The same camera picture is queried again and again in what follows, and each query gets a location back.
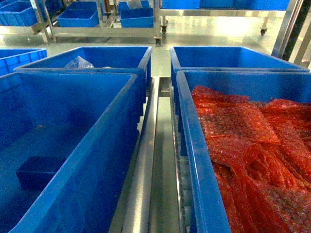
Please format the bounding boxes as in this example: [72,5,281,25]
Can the blue block part with knob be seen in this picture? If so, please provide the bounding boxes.
[16,156,66,190]

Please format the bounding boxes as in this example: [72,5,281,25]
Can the blue bin rear left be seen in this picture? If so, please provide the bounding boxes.
[14,46,153,98]

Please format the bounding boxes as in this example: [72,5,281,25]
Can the blue bin rear right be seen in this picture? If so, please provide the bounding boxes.
[170,46,310,86]

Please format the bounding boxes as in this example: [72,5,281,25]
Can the stainless steel shelf rack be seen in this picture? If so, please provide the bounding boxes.
[109,46,179,233]

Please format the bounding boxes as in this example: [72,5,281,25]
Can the empty blue bin front left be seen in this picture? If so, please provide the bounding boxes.
[0,73,144,233]

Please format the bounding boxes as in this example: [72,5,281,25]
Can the blue bin on far rack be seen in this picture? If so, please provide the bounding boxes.
[57,1,99,28]
[118,0,154,28]

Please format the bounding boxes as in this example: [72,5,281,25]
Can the blue bin with red wrap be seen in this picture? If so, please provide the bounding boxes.
[176,70,311,233]

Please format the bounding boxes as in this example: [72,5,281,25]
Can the blue bin far left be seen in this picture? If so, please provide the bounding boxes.
[0,49,47,76]

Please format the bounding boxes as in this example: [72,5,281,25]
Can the clear plastic bag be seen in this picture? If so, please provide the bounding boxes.
[65,56,94,68]

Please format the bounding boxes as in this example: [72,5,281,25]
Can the far steel rack on casters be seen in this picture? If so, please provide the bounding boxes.
[30,0,162,47]

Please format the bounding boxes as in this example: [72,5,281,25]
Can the red bubble wrap bags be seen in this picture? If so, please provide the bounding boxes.
[192,86,311,233]

